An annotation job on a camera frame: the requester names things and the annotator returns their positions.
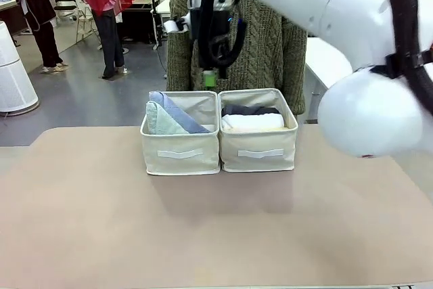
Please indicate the brown table mat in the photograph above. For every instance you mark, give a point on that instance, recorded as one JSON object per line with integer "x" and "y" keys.
{"x": 203, "y": 235}

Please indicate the person in green knit sweater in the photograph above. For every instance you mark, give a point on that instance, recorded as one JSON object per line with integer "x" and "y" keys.
{"x": 267, "y": 48}

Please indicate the white cylindrical air purifier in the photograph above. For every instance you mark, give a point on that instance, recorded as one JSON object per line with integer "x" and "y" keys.
{"x": 15, "y": 72}

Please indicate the white towel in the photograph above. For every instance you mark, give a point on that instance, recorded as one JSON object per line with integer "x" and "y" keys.
{"x": 252, "y": 121}

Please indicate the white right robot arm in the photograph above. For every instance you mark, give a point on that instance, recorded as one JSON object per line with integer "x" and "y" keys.
{"x": 338, "y": 4}

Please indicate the person in black skirt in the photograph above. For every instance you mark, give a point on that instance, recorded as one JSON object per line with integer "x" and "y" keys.
{"x": 40, "y": 8}

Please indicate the white side table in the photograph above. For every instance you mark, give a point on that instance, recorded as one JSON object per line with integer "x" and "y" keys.
{"x": 316, "y": 62}

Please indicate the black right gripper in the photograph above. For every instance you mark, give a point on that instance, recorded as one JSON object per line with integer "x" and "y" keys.
{"x": 221, "y": 23}

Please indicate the cream fabric storage bin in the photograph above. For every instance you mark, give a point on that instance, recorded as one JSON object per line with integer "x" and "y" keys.
{"x": 179, "y": 153}
{"x": 258, "y": 153}

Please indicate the dark background desk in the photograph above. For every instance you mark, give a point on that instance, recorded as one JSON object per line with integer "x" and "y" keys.
{"x": 138, "y": 15}

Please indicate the dark grey towel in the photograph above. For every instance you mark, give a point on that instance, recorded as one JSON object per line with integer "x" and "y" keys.
{"x": 250, "y": 110}

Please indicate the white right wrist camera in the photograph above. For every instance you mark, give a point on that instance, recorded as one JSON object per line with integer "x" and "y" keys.
{"x": 172, "y": 26}

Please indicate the blue towel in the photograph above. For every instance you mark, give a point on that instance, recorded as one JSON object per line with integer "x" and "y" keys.
{"x": 182, "y": 114}

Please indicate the light green towel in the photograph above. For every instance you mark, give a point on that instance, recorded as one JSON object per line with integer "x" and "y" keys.
{"x": 162, "y": 121}

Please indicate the black tripod stand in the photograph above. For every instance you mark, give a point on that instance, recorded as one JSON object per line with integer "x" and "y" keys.
{"x": 156, "y": 8}

